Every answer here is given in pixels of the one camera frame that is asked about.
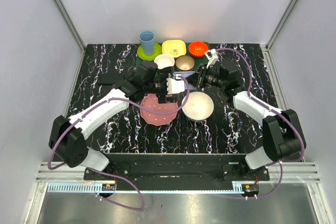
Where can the dark green mat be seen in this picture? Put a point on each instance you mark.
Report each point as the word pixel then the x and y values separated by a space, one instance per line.
pixel 202 61

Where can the yellow square dish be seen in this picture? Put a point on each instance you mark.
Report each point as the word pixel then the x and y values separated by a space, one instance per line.
pixel 174 47

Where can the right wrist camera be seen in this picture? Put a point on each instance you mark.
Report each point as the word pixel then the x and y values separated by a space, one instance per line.
pixel 212 57

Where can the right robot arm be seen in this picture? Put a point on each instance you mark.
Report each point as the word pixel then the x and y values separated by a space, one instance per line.
pixel 281 130

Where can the cream small bowl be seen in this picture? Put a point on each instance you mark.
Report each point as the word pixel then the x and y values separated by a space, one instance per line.
pixel 164 60

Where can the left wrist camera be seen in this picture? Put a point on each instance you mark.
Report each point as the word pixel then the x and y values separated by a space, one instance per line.
pixel 175 86

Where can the aluminium front rail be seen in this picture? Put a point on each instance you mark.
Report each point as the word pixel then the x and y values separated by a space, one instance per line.
pixel 77 180

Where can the orange red bowl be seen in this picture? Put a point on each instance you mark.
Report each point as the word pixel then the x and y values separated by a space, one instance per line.
pixel 198 49

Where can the phone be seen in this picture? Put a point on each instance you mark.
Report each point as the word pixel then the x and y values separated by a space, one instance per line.
pixel 186 75

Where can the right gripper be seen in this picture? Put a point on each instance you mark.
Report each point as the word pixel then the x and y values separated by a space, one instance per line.
pixel 201 73

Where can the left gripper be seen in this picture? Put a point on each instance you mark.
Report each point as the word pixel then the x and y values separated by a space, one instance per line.
pixel 163 87

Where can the brown small bowl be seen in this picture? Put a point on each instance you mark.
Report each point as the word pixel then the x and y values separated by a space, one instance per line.
pixel 185 63

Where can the lime green saucer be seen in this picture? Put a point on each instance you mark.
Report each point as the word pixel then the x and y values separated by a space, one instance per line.
pixel 143 56

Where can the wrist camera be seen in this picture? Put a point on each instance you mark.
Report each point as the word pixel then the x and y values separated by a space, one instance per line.
pixel 212 57
pixel 175 86

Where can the right aluminium frame post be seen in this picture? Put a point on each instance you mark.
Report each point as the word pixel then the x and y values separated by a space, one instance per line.
pixel 287 13

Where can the left aluminium frame post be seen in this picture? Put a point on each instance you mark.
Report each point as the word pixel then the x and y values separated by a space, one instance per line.
pixel 69 23

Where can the large white bowl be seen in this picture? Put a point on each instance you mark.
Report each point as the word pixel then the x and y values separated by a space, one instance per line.
pixel 199 106

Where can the pink dotted plate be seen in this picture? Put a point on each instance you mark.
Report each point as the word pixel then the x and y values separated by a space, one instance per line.
pixel 151 102

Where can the blue plastic cup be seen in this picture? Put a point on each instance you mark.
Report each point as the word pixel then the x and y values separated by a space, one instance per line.
pixel 147 42

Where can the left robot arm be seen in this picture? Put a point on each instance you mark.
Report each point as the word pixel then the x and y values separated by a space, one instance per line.
pixel 68 135

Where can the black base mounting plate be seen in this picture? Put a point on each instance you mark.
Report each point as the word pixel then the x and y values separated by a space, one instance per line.
pixel 217 166

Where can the aluminium frame post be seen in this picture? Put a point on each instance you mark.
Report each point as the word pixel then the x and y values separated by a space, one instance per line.
pixel 287 13
pixel 69 23

